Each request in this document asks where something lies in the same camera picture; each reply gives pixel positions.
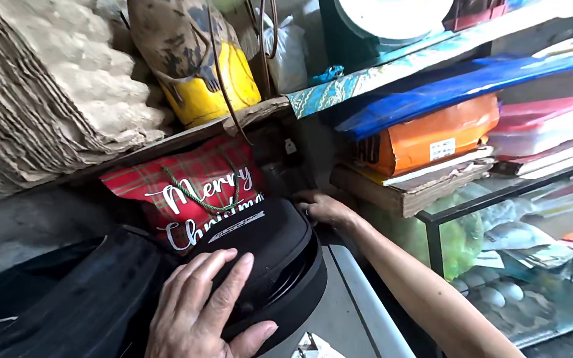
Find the brown cable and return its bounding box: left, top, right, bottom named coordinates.
left=207, top=0, right=255, bottom=146

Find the red plastic container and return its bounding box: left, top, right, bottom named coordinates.
left=443, top=0, right=508, bottom=33

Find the orange printed bag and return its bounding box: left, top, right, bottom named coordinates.
left=353, top=92, right=501, bottom=178

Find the group of white eggs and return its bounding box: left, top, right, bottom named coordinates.
left=451, top=268, right=525, bottom=309

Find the white plug adapter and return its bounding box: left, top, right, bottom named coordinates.
left=291, top=331, right=347, bottom=358

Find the blue plastic sheet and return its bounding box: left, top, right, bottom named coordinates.
left=335, top=53, right=573, bottom=141

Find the black fabric bag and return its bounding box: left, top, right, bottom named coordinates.
left=0, top=225, right=180, bottom=358

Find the red plaid gift bag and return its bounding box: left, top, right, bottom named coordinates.
left=99, top=132, right=266, bottom=255

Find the wooden shelf board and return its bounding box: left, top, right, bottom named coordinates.
left=43, top=96, right=292, bottom=192

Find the glass display case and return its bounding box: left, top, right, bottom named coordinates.
left=415, top=154, right=573, bottom=349

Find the stack of grey egg trays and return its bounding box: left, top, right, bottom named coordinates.
left=0, top=0, right=174, bottom=204

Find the white translucent plastic bag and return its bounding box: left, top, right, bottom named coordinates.
left=262, top=7, right=309, bottom=95

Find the person's left hand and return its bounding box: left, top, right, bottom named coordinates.
left=145, top=248, right=279, bottom=358

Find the brown stained cloth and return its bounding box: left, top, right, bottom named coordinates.
left=127, top=0, right=240, bottom=94

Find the black zippered case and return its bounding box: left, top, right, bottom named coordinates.
left=187, top=197, right=328, bottom=357

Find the person's right hand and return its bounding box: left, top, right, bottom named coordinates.
left=294, top=190, right=362, bottom=232

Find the pile of papers and packets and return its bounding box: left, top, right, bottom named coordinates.
left=475, top=196, right=573, bottom=278

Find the worn brown cardboard box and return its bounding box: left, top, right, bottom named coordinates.
left=330, top=146, right=496, bottom=218

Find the pink lidded plastic container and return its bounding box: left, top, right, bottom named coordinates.
left=488, top=93, right=573, bottom=159

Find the green plastic bag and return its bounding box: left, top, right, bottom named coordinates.
left=411, top=191, right=485, bottom=282

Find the teal patterned shelf cover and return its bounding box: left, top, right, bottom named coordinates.
left=286, top=0, right=573, bottom=120

